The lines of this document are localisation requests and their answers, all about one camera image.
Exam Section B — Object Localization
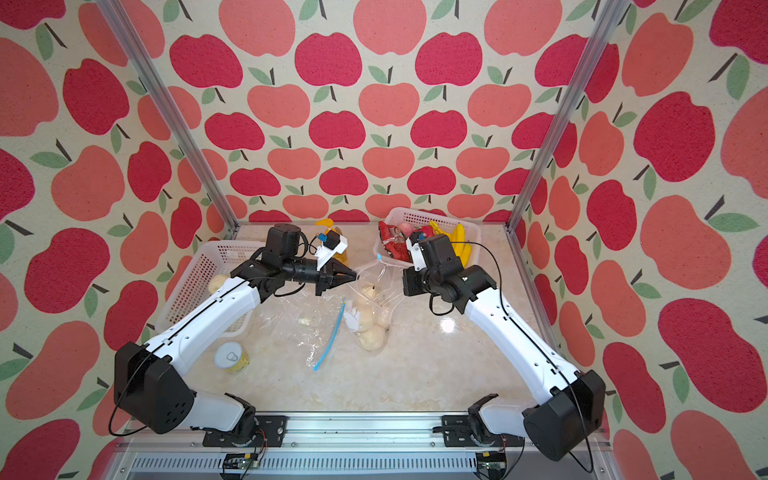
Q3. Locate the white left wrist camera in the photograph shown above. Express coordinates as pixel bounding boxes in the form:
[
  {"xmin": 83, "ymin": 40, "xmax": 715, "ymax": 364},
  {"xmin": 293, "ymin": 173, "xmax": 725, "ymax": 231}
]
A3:
[{"xmin": 314, "ymin": 230, "xmax": 348, "ymax": 270}]

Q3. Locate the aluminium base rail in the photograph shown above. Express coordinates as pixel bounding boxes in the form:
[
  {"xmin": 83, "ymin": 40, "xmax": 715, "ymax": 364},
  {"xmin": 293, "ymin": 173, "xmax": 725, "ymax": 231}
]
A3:
[{"xmin": 116, "ymin": 410, "xmax": 556, "ymax": 480}]

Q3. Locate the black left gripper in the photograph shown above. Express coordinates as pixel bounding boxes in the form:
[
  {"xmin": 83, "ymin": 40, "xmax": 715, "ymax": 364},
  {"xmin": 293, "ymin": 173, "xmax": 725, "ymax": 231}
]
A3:
[{"xmin": 283, "ymin": 257, "xmax": 360, "ymax": 295}]

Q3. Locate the white plastic fruit basket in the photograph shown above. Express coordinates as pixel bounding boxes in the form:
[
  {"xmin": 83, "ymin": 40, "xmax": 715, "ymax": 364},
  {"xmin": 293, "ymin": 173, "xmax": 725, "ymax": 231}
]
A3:
[{"xmin": 373, "ymin": 207, "xmax": 482, "ymax": 268}]

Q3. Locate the pink toy dragon fruit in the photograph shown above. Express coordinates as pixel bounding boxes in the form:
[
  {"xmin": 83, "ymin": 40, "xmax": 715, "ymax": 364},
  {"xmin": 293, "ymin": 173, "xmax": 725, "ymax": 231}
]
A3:
[{"xmin": 414, "ymin": 225, "xmax": 435, "ymax": 240}]

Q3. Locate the red snack bag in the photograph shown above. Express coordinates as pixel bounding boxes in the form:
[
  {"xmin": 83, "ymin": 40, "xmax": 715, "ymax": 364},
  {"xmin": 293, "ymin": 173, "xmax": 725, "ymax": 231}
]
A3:
[{"xmin": 378, "ymin": 221, "xmax": 411, "ymax": 262}]

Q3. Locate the orange soap pump bottle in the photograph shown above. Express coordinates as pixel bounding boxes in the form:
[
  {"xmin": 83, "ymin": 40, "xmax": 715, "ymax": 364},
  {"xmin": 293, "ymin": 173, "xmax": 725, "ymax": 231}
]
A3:
[{"xmin": 314, "ymin": 218, "xmax": 348, "ymax": 270}]

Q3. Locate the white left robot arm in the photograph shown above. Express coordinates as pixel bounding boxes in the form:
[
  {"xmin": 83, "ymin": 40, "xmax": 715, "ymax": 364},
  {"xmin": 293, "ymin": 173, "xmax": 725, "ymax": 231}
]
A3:
[{"xmin": 114, "ymin": 223, "xmax": 357, "ymax": 446}]

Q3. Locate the upper yellow toy banana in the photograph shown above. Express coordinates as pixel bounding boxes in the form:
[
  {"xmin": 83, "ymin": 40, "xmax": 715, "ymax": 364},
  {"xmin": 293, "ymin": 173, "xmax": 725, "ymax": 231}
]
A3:
[{"xmin": 449, "ymin": 223, "xmax": 472, "ymax": 267}]

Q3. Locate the cream pear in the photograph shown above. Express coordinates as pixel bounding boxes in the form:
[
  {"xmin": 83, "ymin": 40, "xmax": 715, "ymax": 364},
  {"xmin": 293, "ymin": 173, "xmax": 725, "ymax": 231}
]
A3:
[
  {"xmin": 208, "ymin": 274, "xmax": 230, "ymax": 295},
  {"xmin": 361, "ymin": 285, "xmax": 379, "ymax": 303}
]

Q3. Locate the aluminium corner post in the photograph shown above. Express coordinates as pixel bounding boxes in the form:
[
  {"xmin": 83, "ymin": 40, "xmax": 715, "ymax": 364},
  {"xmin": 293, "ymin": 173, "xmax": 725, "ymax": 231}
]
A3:
[
  {"xmin": 96, "ymin": 0, "xmax": 240, "ymax": 239},
  {"xmin": 504, "ymin": 0, "xmax": 632, "ymax": 237}
]

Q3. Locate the aluminium left corner post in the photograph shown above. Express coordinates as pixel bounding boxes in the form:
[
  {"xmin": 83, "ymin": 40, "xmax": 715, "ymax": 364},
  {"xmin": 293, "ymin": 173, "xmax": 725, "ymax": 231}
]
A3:
[{"xmin": 96, "ymin": 0, "xmax": 240, "ymax": 239}]

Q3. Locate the aluminium right corner post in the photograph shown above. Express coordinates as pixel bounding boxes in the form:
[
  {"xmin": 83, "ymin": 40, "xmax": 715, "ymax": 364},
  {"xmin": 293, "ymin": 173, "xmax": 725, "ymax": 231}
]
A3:
[{"xmin": 504, "ymin": 0, "xmax": 632, "ymax": 237}]

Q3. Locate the white empty plastic basket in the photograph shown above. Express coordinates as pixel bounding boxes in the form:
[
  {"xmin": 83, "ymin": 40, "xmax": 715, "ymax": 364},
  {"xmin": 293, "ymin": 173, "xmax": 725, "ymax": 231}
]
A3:
[{"xmin": 154, "ymin": 240, "xmax": 265, "ymax": 333}]

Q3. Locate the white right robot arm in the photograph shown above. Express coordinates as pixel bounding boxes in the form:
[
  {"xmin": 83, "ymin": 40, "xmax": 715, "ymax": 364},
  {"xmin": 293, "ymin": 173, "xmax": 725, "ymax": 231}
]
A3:
[{"xmin": 403, "ymin": 234, "xmax": 606, "ymax": 461}]

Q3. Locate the clear white zip-top bag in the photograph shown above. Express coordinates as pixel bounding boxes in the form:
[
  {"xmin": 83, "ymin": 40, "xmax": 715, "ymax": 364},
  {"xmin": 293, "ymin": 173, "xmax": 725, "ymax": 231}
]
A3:
[{"xmin": 342, "ymin": 256, "xmax": 404, "ymax": 354}]

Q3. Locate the clear blue zip-top bag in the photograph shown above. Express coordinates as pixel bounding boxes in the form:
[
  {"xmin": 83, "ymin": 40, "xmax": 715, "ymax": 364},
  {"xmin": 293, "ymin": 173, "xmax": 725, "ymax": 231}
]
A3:
[{"xmin": 262, "ymin": 293, "xmax": 347, "ymax": 371}]

